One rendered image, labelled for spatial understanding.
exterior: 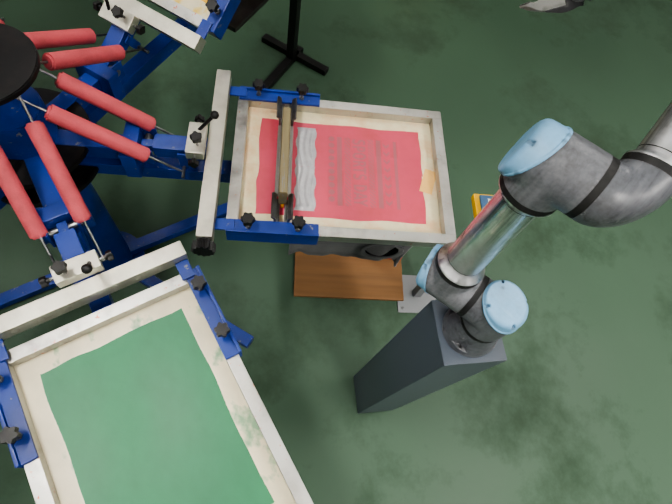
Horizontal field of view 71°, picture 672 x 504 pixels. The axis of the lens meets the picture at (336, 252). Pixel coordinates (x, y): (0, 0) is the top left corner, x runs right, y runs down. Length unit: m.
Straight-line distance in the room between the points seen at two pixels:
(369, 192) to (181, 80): 1.90
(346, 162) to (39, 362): 1.16
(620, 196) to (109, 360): 1.31
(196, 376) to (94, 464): 0.33
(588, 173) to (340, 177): 1.06
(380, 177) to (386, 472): 1.40
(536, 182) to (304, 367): 1.80
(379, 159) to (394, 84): 1.69
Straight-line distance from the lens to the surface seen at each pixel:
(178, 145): 1.69
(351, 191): 1.71
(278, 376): 2.42
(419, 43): 3.82
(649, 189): 0.88
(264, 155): 1.76
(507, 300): 1.15
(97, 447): 1.49
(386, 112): 1.92
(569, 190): 0.84
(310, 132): 1.83
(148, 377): 1.48
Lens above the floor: 2.38
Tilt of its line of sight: 64 degrees down
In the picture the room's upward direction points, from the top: 20 degrees clockwise
